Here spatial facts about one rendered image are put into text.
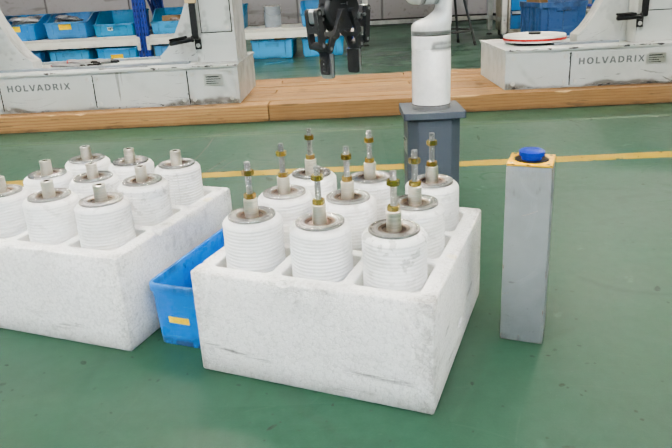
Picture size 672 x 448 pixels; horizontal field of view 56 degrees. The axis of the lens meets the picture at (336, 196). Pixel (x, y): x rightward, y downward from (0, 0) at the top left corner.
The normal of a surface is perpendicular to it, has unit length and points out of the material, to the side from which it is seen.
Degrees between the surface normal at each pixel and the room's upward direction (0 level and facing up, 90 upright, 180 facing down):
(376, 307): 90
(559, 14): 92
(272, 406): 0
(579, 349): 0
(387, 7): 90
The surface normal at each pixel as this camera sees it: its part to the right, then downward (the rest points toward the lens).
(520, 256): -0.36, 0.32
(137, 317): 0.94, 0.07
